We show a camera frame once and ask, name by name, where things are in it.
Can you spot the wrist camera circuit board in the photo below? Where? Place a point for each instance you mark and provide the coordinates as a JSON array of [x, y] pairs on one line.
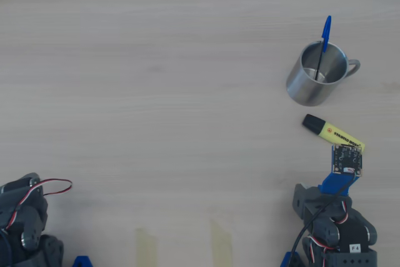
[[347, 159]]

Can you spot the blue ballpoint pen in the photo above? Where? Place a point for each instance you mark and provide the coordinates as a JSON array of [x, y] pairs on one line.
[[327, 29]]

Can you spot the blue printed base clamp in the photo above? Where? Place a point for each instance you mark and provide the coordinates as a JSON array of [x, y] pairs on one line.
[[82, 262], [286, 260]]

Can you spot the long clear tape strip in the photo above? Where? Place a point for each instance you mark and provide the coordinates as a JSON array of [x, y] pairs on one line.
[[222, 245]]

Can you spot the silver metal cup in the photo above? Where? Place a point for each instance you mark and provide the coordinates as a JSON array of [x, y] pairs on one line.
[[300, 88]]

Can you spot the short clear tape strip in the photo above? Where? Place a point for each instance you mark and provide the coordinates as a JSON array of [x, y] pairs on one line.
[[146, 248]]

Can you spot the grey idle robot arm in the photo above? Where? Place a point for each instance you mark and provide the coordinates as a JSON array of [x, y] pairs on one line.
[[31, 217]]

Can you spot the yellow highlighter with black cap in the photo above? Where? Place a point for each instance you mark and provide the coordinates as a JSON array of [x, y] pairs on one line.
[[331, 132]]

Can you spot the blue printed camera mount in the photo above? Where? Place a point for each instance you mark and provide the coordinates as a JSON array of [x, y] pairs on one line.
[[334, 184]]

